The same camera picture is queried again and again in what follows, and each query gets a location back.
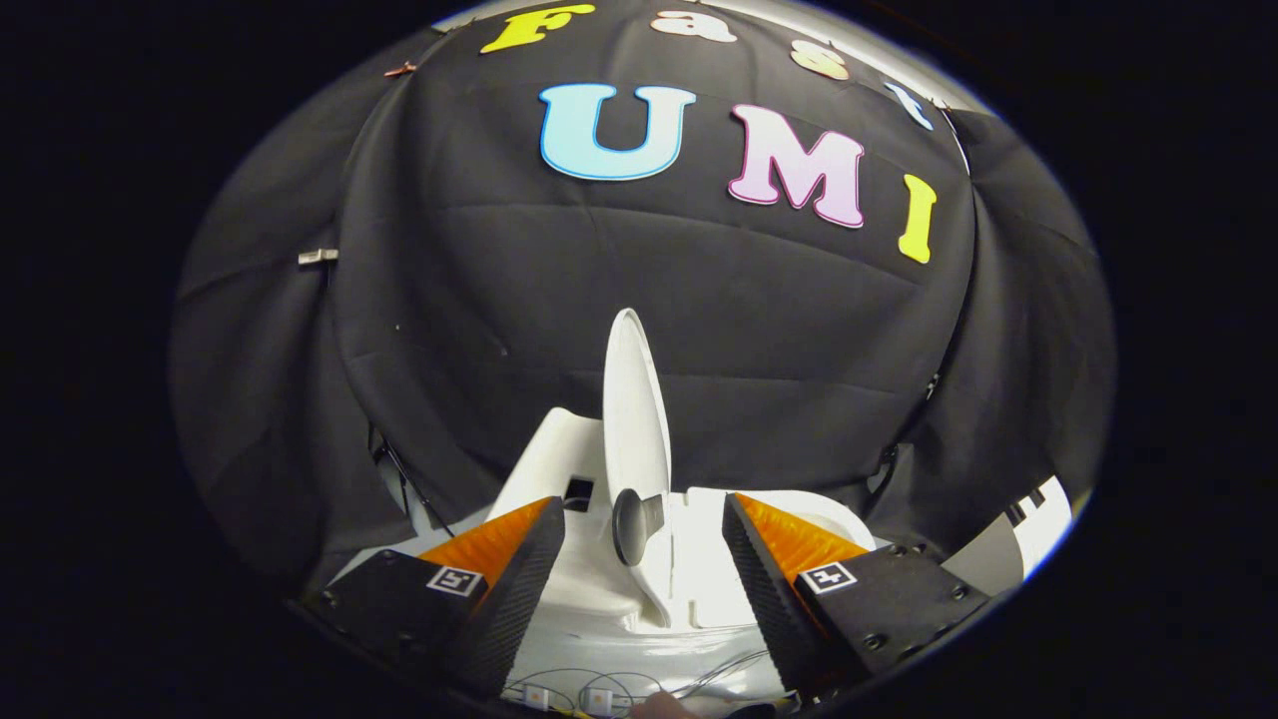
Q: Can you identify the white ceramic toilet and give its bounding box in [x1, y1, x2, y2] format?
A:
[486, 407, 880, 715]

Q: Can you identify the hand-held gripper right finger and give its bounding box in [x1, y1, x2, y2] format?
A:
[721, 491, 991, 698]

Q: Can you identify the white toilet lid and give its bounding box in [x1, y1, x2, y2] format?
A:
[602, 308, 675, 570]

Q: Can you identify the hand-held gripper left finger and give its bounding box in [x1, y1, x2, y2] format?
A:
[303, 495, 568, 700]

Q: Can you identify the black backdrop cloth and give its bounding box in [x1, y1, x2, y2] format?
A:
[168, 0, 1116, 600]

